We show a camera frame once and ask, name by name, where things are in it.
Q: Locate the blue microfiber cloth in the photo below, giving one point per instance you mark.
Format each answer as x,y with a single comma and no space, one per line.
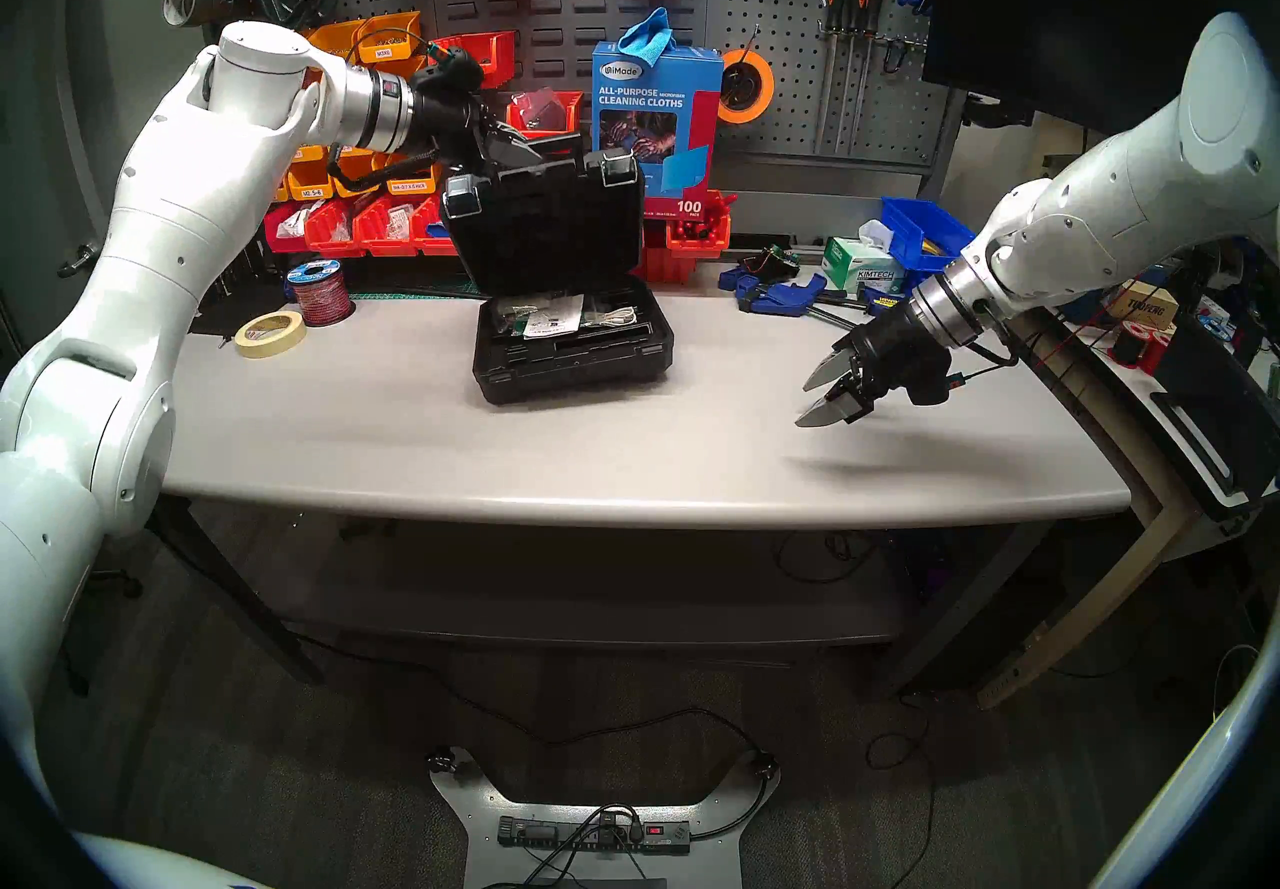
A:
650,32

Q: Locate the beige masking tape roll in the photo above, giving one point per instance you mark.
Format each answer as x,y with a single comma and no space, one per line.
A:
268,347

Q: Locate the blue plastic clamp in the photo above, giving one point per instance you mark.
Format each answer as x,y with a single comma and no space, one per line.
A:
775,299

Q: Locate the wooden side table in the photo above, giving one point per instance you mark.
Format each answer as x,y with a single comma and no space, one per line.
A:
1080,617

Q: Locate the large blue plastic bin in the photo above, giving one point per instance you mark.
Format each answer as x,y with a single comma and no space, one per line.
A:
925,222

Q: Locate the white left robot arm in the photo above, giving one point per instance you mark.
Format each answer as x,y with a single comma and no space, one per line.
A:
160,227

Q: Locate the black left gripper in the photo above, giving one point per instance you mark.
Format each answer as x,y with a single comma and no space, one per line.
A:
445,112

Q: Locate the green white Kimtech tissue box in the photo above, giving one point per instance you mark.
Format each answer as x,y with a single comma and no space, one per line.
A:
860,272

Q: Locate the small cardboard box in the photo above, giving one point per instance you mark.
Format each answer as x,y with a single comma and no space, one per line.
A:
1150,305

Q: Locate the green cutting mat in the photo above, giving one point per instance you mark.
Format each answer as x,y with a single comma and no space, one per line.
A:
420,294

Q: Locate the orange tape roll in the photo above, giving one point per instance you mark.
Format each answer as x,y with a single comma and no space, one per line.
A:
768,82

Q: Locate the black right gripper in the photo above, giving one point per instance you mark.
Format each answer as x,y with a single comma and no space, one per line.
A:
900,357

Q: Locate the black power strip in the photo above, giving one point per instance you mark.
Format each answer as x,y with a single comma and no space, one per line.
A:
560,834

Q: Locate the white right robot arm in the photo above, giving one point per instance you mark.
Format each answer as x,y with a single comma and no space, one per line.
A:
1100,207

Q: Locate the black plastic tool box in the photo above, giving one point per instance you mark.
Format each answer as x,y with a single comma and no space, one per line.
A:
560,237

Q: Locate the white paper leaflet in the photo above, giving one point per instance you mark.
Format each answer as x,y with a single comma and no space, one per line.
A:
550,317

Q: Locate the maroon plastic bag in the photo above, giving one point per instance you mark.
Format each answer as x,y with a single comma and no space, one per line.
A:
540,109

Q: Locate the blue cleaning cloths box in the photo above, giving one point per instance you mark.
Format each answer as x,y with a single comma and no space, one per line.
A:
660,97

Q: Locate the dark grey pegboard panel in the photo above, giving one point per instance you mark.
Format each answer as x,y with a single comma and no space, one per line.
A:
590,17

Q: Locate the black equipment case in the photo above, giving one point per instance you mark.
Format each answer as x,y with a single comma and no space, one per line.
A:
1225,407

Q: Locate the yellow parts bin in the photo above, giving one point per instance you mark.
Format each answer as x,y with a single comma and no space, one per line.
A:
413,179
310,182
390,37
335,37
355,182
280,192

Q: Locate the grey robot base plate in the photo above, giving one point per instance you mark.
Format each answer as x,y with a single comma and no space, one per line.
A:
715,862

